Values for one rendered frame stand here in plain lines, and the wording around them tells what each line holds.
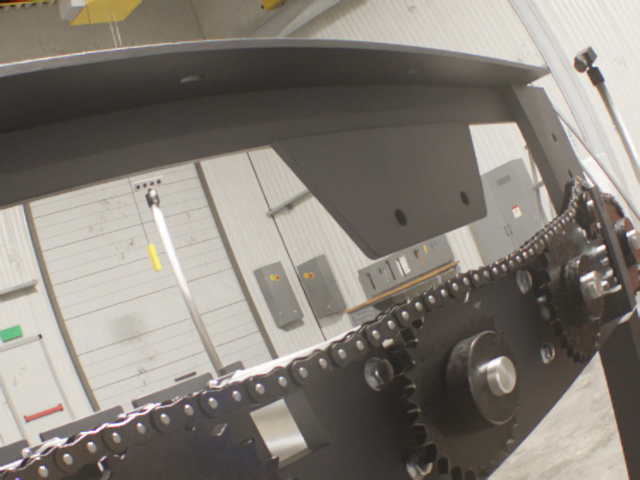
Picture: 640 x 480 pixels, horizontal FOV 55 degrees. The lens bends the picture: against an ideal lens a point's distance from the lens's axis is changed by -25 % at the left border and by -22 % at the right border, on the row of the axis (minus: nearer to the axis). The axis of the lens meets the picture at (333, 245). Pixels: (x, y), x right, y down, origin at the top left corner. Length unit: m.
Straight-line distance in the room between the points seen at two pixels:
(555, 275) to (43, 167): 0.56
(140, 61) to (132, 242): 11.41
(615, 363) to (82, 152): 0.90
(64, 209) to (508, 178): 6.79
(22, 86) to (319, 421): 0.32
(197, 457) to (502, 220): 10.74
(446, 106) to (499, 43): 10.55
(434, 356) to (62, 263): 10.50
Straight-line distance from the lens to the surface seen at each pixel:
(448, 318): 0.59
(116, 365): 10.95
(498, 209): 11.07
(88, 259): 11.26
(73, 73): 0.45
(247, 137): 0.62
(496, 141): 11.56
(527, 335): 0.81
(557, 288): 0.81
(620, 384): 1.17
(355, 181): 0.67
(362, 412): 0.56
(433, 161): 0.79
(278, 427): 0.67
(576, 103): 10.78
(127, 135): 0.54
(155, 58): 0.49
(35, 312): 10.55
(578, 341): 0.83
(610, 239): 0.99
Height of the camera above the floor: 0.96
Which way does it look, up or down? 4 degrees up
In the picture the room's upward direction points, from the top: 23 degrees counter-clockwise
